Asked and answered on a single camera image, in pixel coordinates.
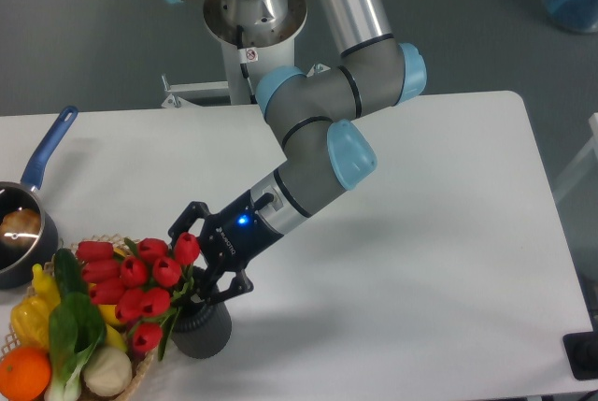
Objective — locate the beige round bun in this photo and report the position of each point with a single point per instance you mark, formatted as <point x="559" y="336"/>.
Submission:
<point x="108" y="372"/>

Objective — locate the green cucumber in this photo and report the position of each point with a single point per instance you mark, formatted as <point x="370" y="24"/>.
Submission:
<point x="67" y="273"/>

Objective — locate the yellow banana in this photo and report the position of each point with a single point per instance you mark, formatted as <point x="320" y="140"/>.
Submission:
<point x="45" y="286"/>

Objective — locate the white frame at right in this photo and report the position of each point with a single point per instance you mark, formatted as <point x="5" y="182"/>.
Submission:
<point x="579" y="167"/>

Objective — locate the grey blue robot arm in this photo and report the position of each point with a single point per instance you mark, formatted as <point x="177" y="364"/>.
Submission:
<point x="311" y="116"/>

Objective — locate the green bok choy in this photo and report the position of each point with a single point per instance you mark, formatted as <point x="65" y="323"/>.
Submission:
<point x="76" y="329"/>

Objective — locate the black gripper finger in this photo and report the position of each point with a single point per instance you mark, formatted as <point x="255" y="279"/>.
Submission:
<point x="186" y="219"/>
<point x="208" y="292"/>

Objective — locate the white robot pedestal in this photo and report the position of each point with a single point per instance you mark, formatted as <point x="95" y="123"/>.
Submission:
<point x="256" y="37"/>

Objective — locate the blue handled saucepan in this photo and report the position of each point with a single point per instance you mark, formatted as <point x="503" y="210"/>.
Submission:
<point x="16" y="263"/>

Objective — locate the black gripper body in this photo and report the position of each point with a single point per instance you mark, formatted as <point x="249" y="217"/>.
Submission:
<point x="232" y="237"/>

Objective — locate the dark grey ribbed vase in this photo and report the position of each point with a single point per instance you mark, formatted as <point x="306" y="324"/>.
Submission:
<point x="200" y="330"/>

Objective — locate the brown bun in saucepan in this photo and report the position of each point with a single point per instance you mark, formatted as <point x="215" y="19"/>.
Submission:
<point x="20" y="228"/>

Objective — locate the red tulip bouquet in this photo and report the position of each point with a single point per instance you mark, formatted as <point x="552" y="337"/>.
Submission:
<point x="145" y="285"/>

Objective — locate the woven wicker basket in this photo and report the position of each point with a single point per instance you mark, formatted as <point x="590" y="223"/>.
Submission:
<point x="140" y="366"/>

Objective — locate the yellow bell pepper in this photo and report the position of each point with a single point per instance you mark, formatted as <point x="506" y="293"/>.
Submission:
<point x="30" y="322"/>

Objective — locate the orange fruit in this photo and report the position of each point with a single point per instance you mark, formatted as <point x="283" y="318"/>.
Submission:
<point x="25" y="374"/>

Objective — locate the black device at edge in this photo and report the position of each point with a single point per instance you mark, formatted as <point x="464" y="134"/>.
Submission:
<point x="581" y="351"/>

